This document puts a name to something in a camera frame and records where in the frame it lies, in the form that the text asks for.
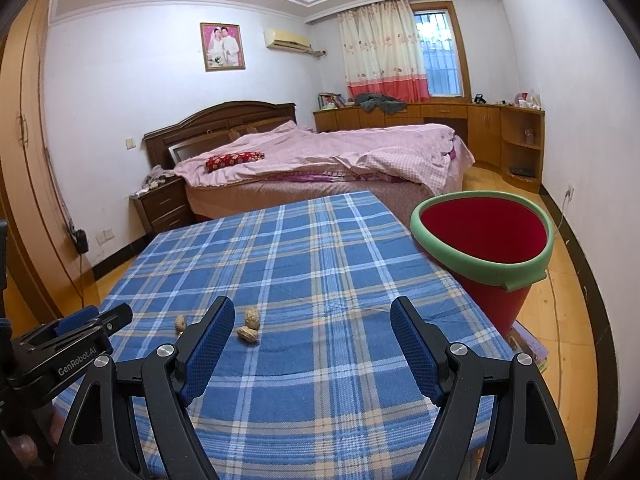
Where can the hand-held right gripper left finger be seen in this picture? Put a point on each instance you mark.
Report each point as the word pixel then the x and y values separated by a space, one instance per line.
pixel 207 355

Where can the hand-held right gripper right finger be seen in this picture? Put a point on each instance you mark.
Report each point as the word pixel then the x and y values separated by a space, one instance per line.
pixel 412 350

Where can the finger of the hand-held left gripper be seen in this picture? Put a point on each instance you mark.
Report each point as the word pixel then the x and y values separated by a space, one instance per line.
pixel 75 321
pixel 117 316

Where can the peanut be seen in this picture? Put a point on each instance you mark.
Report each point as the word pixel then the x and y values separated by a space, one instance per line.
pixel 248 335
pixel 252 317
pixel 181 323

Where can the red bin with green rim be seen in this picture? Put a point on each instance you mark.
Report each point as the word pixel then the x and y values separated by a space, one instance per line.
pixel 480 230

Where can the person's left hand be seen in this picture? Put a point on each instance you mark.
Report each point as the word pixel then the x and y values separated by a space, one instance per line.
pixel 20 452

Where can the black plugged charger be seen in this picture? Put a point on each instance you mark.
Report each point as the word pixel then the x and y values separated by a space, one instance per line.
pixel 80 241

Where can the dark wooden nightstand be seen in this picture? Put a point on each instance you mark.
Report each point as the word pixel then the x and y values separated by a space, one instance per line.
pixel 162 205

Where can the pale purple flat box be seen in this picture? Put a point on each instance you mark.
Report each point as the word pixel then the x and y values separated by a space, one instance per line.
pixel 532 347

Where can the blue plaid blanket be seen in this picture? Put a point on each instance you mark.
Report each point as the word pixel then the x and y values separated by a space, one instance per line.
pixel 310 285

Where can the grey clutter on nightstand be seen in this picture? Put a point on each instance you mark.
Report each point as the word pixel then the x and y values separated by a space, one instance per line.
pixel 155 179

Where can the wooden wardrobe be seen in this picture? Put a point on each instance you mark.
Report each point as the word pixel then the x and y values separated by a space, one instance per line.
pixel 25 160

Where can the red patterned pillow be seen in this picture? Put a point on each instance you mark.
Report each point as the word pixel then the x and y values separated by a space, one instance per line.
pixel 234 160

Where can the pink quilt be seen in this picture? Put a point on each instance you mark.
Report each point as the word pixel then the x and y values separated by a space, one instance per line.
pixel 340 150

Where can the dark wooden bed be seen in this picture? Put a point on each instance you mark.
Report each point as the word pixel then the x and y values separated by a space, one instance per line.
pixel 215 122

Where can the white socket near floor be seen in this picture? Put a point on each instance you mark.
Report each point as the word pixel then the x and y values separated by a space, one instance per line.
pixel 569 193

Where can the wooden desk cabinet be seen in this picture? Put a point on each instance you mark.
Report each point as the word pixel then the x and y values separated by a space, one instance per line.
pixel 485 130

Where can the glass cup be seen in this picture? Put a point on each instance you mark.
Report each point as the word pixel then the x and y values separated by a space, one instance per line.
pixel 529 136

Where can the grey clothes pile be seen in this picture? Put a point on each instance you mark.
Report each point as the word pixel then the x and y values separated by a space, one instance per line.
pixel 380 104

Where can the small black desk object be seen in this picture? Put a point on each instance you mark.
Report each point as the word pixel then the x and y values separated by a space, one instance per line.
pixel 479 99

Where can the small items on desk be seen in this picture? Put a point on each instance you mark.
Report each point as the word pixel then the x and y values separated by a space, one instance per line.
pixel 527 101

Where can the framed wedding photo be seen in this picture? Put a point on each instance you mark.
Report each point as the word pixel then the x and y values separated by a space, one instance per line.
pixel 222 46

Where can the cream and red curtain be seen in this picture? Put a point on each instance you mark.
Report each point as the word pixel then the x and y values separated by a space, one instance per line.
pixel 382 55

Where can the white wall socket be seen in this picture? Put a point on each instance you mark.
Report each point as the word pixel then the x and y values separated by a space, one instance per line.
pixel 105 235

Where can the window with wooden frame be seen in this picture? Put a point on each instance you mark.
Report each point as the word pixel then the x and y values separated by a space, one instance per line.
pixel 442 50

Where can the wall air conditioner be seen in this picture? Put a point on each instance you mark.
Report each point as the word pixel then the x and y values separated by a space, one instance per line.
pixel 287 40

